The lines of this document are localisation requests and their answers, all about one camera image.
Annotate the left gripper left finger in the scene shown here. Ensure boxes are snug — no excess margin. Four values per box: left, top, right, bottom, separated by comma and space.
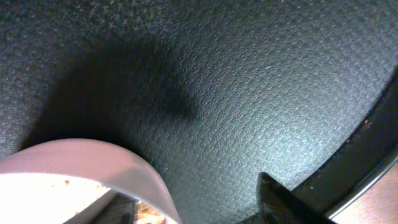
98, 194, 138, 224

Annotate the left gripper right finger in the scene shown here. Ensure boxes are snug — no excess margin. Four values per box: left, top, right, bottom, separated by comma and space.
239, 172, 335, 224

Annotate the round black tray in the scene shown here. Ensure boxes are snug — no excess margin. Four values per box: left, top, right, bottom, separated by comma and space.
1, 1, 397, 223

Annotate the white bowl with food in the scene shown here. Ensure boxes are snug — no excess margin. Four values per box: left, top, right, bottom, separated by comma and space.
1, 139, 181, 223

